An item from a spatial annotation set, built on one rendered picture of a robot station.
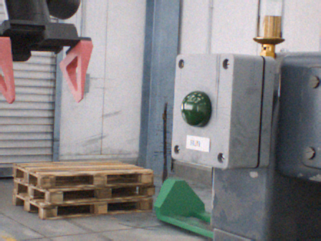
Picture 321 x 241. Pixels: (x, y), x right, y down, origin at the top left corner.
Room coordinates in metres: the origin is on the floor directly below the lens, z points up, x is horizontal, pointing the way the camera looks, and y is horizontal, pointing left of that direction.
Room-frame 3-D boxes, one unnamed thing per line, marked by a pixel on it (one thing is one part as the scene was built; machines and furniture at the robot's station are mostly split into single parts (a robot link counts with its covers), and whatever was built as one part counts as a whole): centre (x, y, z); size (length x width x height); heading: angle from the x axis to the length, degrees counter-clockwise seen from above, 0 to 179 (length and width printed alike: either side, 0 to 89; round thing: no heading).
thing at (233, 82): (0.54, -0.05, 1.29); 0.08 x 0.05 x 0.09; 35
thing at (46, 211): (6.57, 0.77, 0.07); 1.20 x 0.82 x 0.14; 123
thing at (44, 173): (6.54, 0.77, 0.36); 1.20 x 0.82 x 0.14; 121
